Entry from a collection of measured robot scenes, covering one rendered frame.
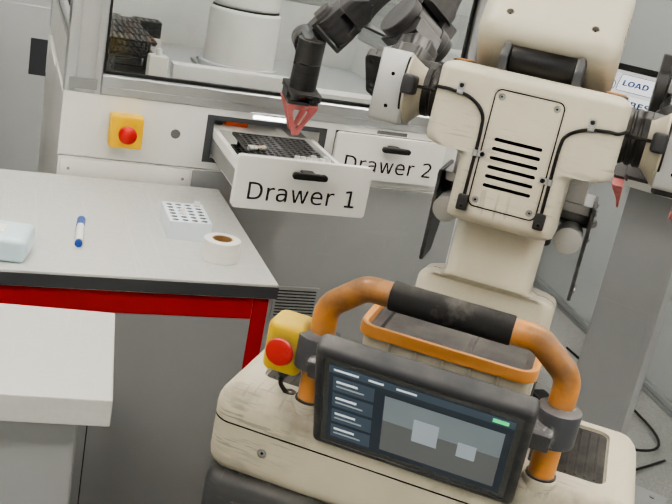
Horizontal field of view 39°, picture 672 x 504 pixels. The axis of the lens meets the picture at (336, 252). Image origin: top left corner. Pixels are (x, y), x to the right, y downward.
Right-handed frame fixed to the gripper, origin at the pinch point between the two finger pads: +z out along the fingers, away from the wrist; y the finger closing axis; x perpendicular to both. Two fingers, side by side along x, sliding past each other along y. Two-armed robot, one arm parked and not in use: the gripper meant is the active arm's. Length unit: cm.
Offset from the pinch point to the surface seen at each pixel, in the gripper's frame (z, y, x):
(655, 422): 102, 39, -159
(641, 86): -17, 17, -90
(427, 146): 8.0, 22.4, -41.0
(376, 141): 8.3, 21.8, -27.3
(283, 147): 8.8, 11.2, -1.8
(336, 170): 4.1, -10.8, -8.0
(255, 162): 4.1, -11.5, 9.4
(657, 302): 30, -8, -100
